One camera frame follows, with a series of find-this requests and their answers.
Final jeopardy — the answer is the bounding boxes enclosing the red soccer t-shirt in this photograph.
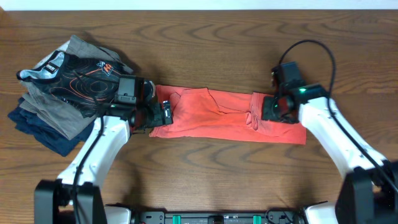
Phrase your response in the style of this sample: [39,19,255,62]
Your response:
[149,85,307,144]

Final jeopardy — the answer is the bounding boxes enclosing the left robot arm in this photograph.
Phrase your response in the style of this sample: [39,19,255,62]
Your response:
[34,75,173,223]

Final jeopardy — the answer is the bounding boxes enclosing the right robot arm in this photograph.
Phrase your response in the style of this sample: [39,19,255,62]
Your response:
[262,62,397,223]

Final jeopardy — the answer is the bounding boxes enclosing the black orange patterned folded shirt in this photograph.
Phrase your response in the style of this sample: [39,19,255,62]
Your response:
[16,50,125,118]

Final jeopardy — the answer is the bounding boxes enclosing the grey-brown folded shirt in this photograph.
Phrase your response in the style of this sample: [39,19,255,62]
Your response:
[19,35,134,140]

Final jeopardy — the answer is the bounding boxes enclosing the navy blue folded shirt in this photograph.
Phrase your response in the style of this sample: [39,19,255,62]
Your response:
[8,97,94,157]

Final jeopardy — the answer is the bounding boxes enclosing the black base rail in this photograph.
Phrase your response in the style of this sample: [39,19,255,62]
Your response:
[105,205,307,224]

